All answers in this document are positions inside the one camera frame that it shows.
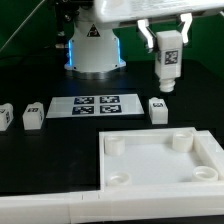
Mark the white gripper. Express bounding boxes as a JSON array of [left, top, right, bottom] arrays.
[[94, 0, 224, 53]]

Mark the white square tabletop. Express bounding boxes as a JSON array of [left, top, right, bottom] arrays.
[[99, 127, 224, 191]]

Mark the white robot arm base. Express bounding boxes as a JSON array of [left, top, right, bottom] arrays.
[[64, 0, 126, 80]]

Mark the white sheet with fiducial tags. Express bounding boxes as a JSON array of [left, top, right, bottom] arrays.
[[47, 94, 144, 118]]

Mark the white obstacle fixture bar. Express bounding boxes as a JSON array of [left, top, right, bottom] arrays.
[[0, 182, 224, 224]]

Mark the thin grey cable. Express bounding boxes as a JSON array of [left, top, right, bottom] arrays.
[[0, 0, 46, 54]]

